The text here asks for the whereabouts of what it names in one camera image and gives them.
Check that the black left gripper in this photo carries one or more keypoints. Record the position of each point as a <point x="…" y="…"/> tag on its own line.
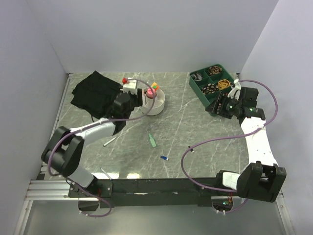
<point x="138" y="97"/>

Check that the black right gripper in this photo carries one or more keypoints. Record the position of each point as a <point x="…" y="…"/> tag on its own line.
<point x="221" y="98"/>

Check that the mint green correction tape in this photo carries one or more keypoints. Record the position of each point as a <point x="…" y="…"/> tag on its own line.
<point x="152" y="140"/>

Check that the white black tip pen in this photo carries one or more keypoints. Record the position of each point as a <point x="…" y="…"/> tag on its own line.
<point x="110" y="141"/>

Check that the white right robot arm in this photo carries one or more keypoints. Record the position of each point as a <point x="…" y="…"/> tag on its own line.
<point x="263" y="178"/>

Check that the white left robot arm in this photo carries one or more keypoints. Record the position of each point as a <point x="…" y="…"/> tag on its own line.
<point x="63" y="151"/>

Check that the black white rolled tie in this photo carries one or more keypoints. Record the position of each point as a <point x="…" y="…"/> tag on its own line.
<point x="209" y="89"/>

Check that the yellow rolled tie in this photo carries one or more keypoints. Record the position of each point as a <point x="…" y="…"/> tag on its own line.
<point x="223" y="84"/>

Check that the green compartment tray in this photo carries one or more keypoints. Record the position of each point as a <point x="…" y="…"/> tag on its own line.
<point x="208" y="82"/>

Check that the white round desk organizer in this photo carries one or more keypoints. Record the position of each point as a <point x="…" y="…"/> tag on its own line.
<point x="155" y="106"/>

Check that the brown patterned rolled tie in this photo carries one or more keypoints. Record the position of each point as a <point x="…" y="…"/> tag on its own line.
<point x="214" y="70"/>

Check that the black cloth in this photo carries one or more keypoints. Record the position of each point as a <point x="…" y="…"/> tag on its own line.
<point x="95" y="93"/>

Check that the white blue tip pen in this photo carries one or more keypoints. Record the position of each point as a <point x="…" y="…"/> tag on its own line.
<point x="109" y="177"/>

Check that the black base bar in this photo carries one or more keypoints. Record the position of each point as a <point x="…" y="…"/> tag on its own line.
<point x="155" y="192"/>

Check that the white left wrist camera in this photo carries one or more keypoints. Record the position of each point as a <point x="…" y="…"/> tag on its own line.
<point x="129" y="85"/>

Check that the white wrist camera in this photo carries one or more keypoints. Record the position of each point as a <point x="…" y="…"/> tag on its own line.
<point x="129" y="85"/>
<point x="235" y="89"/>

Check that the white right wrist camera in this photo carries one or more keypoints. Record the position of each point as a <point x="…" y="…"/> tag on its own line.
<point x="235" y="89"/>

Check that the aluminium frame rail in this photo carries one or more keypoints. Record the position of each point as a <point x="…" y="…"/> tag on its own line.
<point x="57" y="190"/>

